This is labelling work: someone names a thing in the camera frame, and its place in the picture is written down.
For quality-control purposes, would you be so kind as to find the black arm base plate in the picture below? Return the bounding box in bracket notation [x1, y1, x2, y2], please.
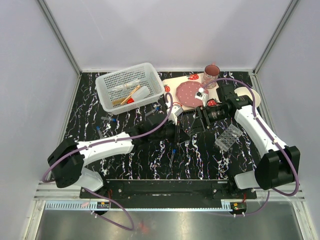
[95, 179, 257, 209]

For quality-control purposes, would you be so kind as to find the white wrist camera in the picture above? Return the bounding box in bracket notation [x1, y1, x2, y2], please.
[194, 87, 208, 107]
[170, 105, 183, 125]

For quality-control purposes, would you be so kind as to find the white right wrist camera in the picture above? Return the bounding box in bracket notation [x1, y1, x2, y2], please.
[194, 87, 208, 107]

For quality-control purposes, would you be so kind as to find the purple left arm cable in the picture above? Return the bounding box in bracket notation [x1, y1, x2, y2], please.
[41, 92, 175, 231]

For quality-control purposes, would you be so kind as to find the clear plastic funnel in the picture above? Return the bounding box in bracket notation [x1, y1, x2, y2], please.
[111, 81, 136, 92]

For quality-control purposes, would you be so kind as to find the right controller box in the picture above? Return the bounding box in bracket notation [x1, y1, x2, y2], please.
[230, 202, 247, 214]

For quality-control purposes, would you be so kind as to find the pink patterned mug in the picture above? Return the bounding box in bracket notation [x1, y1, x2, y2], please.
[201, 64, 220, 89]

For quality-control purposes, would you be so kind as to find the wooden test tube clamp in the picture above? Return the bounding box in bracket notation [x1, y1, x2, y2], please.
[120, 85, 141, 106]

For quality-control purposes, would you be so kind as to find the white paper bowl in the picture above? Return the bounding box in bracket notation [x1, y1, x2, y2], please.
[234, 86, 261, 107]

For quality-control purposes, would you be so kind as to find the left controller box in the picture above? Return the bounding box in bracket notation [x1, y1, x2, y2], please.
[96, 200, 111, 211]

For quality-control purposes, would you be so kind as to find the clear test tube rack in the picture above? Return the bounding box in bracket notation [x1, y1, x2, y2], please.
[214, 124, 243, 152]

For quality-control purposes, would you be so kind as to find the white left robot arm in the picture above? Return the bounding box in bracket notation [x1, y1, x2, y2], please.
[47, 116, 190, 198]

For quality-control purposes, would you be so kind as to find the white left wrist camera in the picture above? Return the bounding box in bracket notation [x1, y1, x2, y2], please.
[170, 105, 183, 125]

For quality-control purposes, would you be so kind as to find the controller box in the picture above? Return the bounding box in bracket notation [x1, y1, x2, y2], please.
[230, 202, 247, 214]
[96, 200, 111, 211]

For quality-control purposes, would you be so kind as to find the white squeeze bottle red cap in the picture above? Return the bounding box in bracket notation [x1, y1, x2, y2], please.
[126, 86, 150, 104]

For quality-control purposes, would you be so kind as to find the pink dotted plate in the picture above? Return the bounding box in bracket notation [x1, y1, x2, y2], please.
[175, 80, 203, 111]

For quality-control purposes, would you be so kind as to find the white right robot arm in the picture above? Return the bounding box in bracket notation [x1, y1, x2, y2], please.
[194, 84, 301, 199]

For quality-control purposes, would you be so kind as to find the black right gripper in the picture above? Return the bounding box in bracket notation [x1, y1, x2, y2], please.
[187, 104, 230, 136]

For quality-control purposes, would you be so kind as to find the white perforated plastic basket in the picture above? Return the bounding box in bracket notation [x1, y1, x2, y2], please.
[95, 62, 165, 115]

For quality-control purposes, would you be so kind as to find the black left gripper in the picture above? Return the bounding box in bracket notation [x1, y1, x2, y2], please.
[150, 118, 191, 146]

